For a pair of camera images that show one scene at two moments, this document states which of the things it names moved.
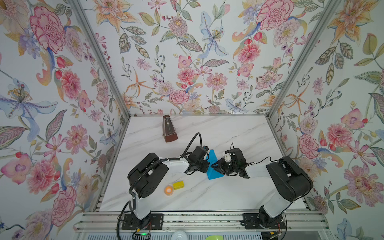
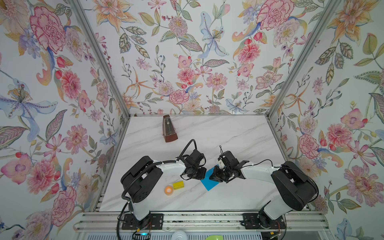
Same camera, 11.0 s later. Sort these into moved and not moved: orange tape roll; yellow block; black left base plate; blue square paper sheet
Moved: blue square paper sheet
Not moved: yellow block; orange tape roll; black left base plate
